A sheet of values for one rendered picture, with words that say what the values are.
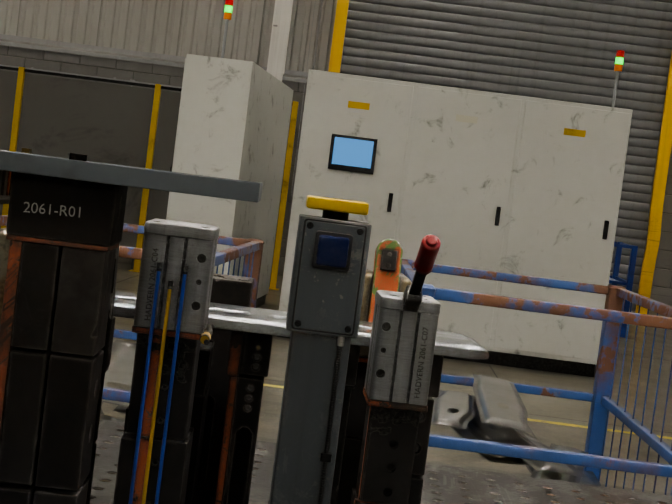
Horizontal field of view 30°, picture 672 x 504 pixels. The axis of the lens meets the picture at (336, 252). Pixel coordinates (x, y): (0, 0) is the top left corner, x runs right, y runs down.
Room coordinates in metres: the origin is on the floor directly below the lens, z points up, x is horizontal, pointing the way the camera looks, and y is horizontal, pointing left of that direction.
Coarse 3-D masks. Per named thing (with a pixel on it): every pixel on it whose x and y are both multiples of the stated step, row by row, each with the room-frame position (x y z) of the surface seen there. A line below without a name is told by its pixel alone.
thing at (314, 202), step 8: (312, 200) 1.21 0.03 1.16; (320, 200) 1.21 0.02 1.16; (328, 200) 1.21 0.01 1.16; (336, 200) 1.21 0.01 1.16; (344, 200) 1.21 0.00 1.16; (312, 208) 1.21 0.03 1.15; (320, 208) 1.21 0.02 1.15; (328, 208) 1.21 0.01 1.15; (336, 208) 1.21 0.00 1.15; (344, 208) 1.21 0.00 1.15; (352, 208) 1.21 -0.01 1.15; (360, 208) 1.21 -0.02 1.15; (368, 208) 1.21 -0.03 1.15; (328, 216) 1.23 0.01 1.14; (336, 216) 1.23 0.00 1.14; (344, 216) 1.23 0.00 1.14
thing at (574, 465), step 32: (576, 288) 4.36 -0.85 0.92; (608, 288) 4.36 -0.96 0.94; (608, 320) 3.21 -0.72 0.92; (640, 320) 3.20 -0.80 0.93; (608, 352) 4.34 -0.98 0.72; (480, 384) 4.02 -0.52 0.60; (512, 384) 4.26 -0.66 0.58; (608, 384) 4.34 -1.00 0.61; (448, 416) 3.58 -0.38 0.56; (480, 416) 3.50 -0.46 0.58; (512, 416) 3.53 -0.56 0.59; (608, 416) 4.34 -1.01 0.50; (448, 448) 3.21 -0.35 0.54; (480, 448) 3.21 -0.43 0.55; (512, 448) 3.21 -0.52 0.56; (544, 448) 3.23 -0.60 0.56; (576, 480) 3.67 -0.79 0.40
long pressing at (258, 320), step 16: (128, 304) 1.47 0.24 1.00; (224, 304) 1.64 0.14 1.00; (208, 320) 1.47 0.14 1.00; (224, 320) 1.47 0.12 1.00; (240, 320) 1.48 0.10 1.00; (256, 320) 1.48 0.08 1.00; (272, 320) 1.52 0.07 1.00; (288, 336) 1.48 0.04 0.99; (368, 336) 1.48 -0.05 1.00; (448, 336) 1.60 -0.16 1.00; (464, 336) 1.62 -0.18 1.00; (448, 352) 1.49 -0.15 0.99; (464, 352) 1.49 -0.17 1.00; (480, 352) 1.50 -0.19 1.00
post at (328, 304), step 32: (320, 224) 1.20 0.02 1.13; (352, 224) 1.21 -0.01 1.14; (352, 256) 1.21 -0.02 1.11; (320, 288) 1.20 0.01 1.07; (352, 288) 1.21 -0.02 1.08; (288, 320) 1.21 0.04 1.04; (320, 320) 1.20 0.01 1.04; (352, 320) 1.21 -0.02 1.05; (288, 352) 1.25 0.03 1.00; (320, 352) 1.21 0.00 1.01; (288, 384) 1.21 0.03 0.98; (320, 384) 1.21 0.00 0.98; (288, 416) 1.21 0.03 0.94; (320, 416) 1.21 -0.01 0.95; (288, 448) 1.21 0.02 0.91; (320, 448) 1.21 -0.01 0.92; (288, 480) 1.21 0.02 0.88; (320, 480) 1.21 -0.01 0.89
